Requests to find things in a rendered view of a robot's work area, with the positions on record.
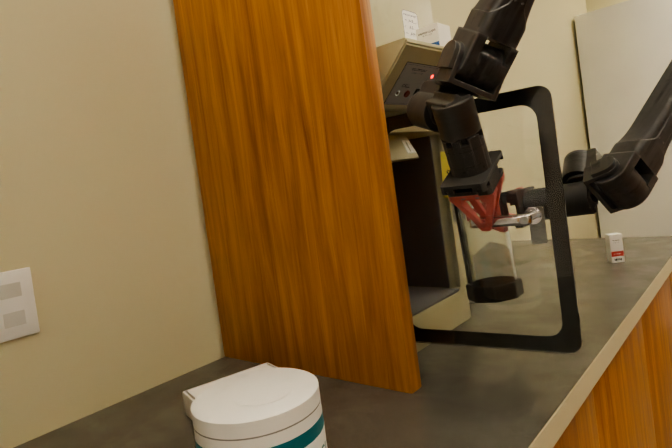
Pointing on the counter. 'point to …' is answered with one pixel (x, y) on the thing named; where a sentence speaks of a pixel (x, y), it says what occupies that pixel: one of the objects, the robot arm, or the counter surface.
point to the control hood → (403, 52)
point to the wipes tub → (261, 411)
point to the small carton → (435, 34)
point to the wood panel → (295, 159)
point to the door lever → (515, 219)
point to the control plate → (408, 79)
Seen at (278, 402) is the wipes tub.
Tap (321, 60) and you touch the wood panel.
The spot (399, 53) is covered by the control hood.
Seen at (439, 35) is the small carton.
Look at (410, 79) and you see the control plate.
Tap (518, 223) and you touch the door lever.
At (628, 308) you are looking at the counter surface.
